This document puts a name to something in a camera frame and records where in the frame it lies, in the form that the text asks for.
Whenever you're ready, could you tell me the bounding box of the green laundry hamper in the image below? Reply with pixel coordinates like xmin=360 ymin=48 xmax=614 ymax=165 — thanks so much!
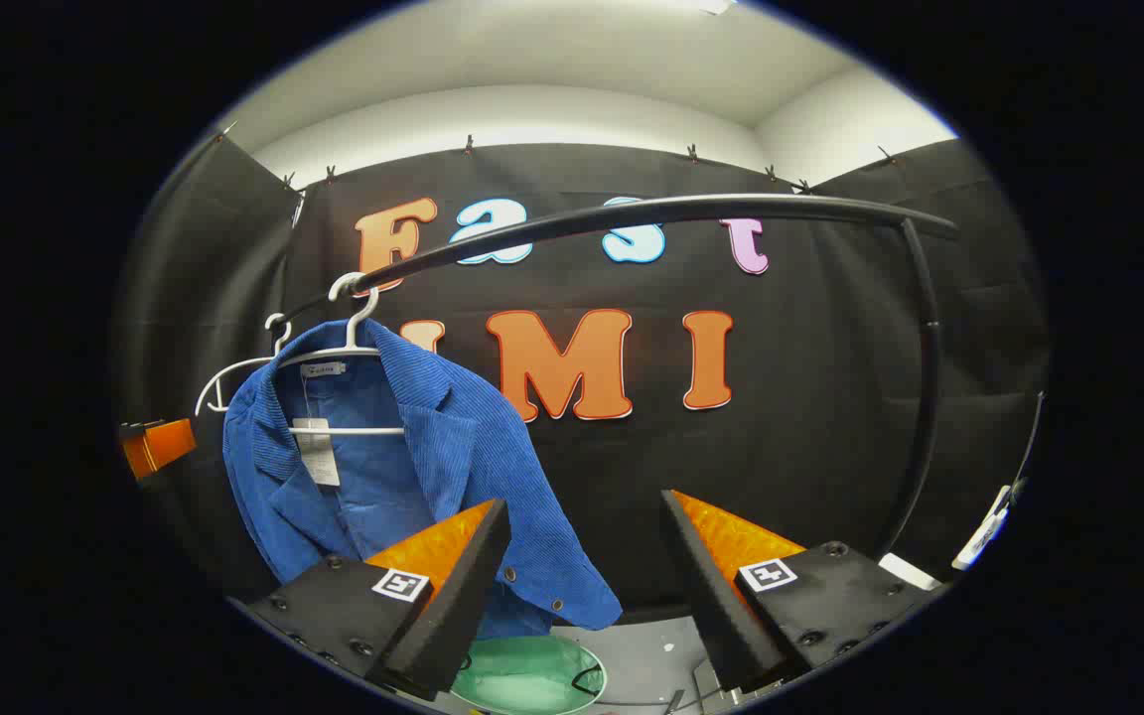
xmin=451 ymin=636 xmax=609 ymax=715

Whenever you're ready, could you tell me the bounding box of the black cable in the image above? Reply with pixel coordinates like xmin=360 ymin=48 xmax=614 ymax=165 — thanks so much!
xmin=572 ymin=665 xmax=684 ymax=712

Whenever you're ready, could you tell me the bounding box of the white plastic hanger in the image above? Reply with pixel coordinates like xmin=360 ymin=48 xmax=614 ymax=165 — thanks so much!
xmin=274 ymin=270 xmax=409 ymax=438
xmin=195 ymin=313 xmax=293 ymax=416

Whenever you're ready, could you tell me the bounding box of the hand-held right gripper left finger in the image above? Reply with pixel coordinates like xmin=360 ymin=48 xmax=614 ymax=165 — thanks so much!
xmin=246 ymin=500 xmax=512 ymax=702

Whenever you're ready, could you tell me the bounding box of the blue corduroy jacket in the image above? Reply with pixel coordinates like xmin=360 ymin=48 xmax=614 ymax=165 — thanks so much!
xmin=222 ymin=318 xmax=625 ymax=642

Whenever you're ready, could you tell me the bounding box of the black clothes rack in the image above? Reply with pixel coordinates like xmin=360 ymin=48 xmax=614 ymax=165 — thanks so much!
xmin=274 ymin=194 xmax=960 ymax=562

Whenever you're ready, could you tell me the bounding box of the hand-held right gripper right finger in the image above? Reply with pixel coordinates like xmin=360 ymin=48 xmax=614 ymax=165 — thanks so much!
xmin=660 ymin=489 xmax=936 ymax=694

